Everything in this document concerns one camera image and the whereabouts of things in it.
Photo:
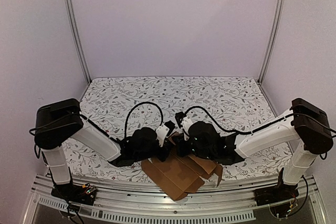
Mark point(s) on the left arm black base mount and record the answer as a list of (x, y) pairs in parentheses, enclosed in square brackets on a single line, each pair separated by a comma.
[(69, 192)]

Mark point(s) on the left aluminium corner post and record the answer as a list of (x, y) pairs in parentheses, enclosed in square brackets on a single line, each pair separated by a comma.
[(77, 40)]

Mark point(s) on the curved aluminium rail base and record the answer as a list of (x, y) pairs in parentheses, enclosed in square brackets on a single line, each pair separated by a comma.
[(132, 202)]

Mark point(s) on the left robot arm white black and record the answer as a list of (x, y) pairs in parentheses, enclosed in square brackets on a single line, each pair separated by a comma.
[(60, 121)]

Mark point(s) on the brown cardboard box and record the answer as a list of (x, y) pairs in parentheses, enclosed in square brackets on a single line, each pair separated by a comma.
[(180, 176)]

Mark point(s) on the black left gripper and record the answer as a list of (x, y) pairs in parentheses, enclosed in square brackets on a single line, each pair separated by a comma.
[(167, 149)]

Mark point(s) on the floral patterned table mat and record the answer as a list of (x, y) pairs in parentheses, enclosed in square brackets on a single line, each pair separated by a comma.
[(235, 103)]

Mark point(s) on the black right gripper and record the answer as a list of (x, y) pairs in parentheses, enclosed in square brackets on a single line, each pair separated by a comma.
[(182, 150)]

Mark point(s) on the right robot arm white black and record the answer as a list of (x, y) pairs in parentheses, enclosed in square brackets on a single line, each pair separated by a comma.
[(302, 122)]

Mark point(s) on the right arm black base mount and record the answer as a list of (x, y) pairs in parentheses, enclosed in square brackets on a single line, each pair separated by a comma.
[(277, 193)]

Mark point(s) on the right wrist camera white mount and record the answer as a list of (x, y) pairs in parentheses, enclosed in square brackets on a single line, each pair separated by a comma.
[(184, 123)]

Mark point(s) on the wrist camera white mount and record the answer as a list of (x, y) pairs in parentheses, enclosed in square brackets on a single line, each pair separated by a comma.
[(164, 131), (184, 123)]

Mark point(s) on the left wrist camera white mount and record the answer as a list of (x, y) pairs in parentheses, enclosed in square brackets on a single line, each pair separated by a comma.
[(164, 131)]

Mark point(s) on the right aluminium corner post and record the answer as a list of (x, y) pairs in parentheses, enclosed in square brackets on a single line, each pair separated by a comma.
[(271, 41)]

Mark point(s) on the aluminium corner post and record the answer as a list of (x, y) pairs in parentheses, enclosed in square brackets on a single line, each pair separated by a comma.
[(271, 41), (77, 40)]

